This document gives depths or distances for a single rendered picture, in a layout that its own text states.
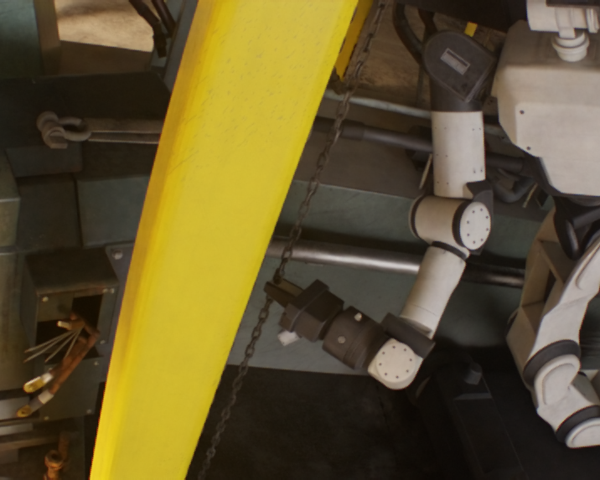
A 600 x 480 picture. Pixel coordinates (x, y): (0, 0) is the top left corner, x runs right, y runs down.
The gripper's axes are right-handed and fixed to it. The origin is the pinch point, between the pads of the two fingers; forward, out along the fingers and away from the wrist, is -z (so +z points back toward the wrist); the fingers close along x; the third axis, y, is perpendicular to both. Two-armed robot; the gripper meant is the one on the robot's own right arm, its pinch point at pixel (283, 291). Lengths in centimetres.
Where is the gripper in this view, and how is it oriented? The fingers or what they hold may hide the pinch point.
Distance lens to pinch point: 144.0
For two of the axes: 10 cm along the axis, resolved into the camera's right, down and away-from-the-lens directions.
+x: 5.2, -4.0, 7.5
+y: 2.8, -7.5, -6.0
